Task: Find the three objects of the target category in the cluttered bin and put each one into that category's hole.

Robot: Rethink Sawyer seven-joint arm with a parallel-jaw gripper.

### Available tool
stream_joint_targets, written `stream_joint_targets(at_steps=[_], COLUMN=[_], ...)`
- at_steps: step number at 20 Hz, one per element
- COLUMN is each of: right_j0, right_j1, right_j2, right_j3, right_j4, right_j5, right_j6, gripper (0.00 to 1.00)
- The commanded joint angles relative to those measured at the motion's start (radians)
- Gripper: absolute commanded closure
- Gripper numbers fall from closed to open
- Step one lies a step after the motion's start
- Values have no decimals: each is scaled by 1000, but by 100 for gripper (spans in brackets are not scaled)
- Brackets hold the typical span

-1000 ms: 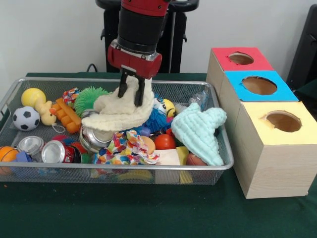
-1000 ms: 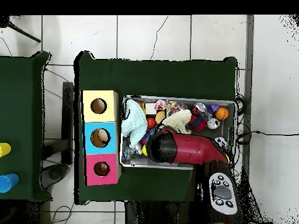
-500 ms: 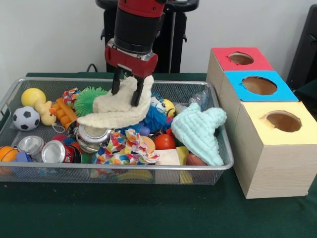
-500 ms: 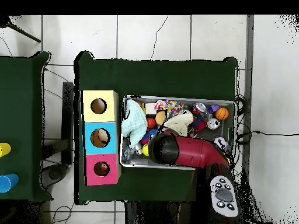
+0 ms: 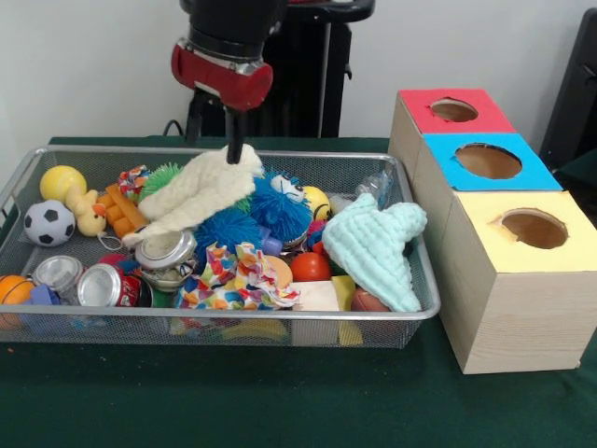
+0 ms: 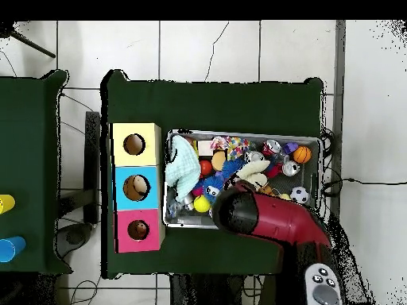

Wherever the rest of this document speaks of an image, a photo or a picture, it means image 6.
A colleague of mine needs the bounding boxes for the black tripod leg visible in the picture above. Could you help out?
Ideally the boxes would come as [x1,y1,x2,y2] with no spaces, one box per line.
[0,21,56,59]

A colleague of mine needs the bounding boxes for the black power cable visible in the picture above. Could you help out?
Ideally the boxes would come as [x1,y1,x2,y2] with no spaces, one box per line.
[320,177,407,196]

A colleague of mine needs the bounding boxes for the wooden box with three holes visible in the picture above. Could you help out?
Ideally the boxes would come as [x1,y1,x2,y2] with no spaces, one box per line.
[109,122,166,254]

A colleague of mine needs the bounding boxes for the dark green table cloth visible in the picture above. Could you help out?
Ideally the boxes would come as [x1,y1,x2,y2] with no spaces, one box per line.
[100,69,324,280]
[0,69,72,276]

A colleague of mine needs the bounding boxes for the blue spiky rubber ball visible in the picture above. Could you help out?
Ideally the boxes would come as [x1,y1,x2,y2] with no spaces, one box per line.
[222,157,247,180]

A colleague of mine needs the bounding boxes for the cream quilted cloth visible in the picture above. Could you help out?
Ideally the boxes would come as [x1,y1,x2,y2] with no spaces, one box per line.
[236,158,271,190]

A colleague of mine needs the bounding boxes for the light blue quilted cloth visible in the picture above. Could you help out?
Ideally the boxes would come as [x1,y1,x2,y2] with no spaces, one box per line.
[165,134,202,203]

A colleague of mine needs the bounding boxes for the yellow cylinder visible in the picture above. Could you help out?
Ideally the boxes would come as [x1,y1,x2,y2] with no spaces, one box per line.
[0,194,16,214]

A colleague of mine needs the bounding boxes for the orange toy basketball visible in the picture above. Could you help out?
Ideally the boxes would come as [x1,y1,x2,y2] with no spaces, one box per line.
[292,145,312,164]

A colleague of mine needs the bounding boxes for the black and white soccer ball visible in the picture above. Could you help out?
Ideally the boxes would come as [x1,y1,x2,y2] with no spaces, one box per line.
[289,186,310,204]

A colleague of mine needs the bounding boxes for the black metal stand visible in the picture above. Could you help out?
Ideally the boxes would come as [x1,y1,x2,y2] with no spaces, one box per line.
[56,110,101,225]

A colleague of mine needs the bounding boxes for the red soda can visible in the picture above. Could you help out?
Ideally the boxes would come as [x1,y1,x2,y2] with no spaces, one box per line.
[262,139,282,157]

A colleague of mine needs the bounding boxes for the silver wire mesh bin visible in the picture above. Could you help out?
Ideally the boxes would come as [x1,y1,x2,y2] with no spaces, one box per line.
[163,128,324,230]

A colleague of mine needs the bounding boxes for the red rubber ball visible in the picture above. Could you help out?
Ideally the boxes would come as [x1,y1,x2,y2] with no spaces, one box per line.
[199,159,213,177]

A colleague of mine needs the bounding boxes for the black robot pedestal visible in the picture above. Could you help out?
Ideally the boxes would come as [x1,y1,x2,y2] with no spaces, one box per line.
[169,273,244,305]

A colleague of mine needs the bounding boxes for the blue cylinder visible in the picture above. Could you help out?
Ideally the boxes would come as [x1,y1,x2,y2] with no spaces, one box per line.
[0,236,27,264]

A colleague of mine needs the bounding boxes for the blue spiky ball with eyes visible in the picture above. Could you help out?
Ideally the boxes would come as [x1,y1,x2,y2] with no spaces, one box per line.
[203,175,225,204]

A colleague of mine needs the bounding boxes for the colourful patterned cloth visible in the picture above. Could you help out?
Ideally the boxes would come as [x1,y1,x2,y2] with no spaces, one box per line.
[210,136,251,160]

